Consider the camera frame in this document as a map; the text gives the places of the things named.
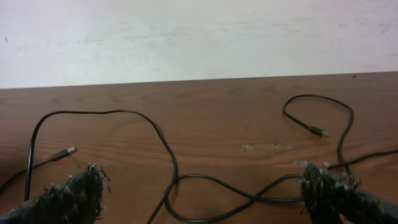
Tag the clear tape strip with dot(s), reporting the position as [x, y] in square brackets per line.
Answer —
[267, 147]

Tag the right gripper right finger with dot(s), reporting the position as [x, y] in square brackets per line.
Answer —
[329, 198]

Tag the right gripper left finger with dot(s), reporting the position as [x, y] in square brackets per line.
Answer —
[76, 201]

